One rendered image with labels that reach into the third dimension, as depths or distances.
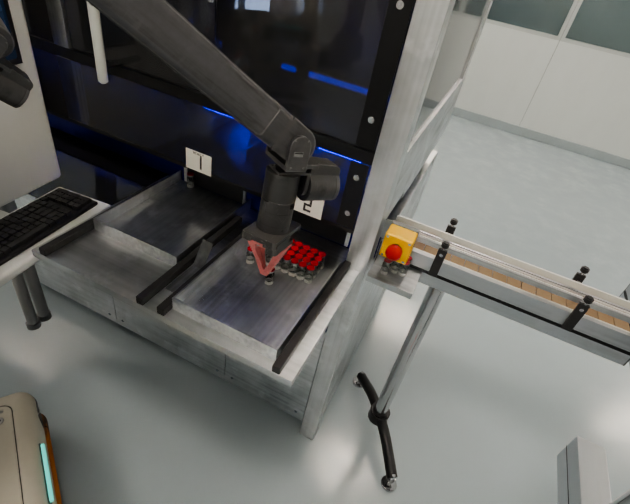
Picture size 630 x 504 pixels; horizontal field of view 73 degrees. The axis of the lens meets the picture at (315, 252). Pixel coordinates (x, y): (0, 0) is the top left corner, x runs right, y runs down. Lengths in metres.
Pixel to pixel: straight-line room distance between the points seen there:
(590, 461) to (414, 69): 1.15
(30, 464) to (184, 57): 1.26
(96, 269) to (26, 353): 1.10
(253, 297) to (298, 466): 0.91
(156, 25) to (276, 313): 0.64
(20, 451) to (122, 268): 0.69
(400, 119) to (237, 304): 0.54
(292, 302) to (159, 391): 1.03
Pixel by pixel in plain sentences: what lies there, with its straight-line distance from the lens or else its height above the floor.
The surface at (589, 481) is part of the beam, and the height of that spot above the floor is 0.55.
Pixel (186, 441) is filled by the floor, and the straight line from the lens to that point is 1.81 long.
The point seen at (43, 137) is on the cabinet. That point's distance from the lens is 1.56.
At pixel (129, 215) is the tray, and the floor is 0.88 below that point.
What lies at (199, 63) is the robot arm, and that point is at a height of 1.44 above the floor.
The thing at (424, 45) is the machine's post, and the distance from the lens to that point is 0.91.
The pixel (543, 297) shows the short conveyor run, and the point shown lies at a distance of 1.26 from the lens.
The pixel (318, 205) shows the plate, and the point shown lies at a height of 1.03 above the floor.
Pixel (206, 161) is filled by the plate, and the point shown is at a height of 1.03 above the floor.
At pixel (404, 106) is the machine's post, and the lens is 0.94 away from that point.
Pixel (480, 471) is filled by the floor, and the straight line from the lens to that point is 2.01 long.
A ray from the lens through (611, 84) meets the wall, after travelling 5.65.
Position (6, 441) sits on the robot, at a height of 0.28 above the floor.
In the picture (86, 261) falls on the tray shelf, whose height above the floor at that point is 0.88.
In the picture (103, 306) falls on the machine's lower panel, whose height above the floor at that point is 0.16.
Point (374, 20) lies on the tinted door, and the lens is 0.94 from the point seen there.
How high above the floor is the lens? 1.60
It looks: 38 degrees down
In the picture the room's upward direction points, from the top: 12 degrees clockwise
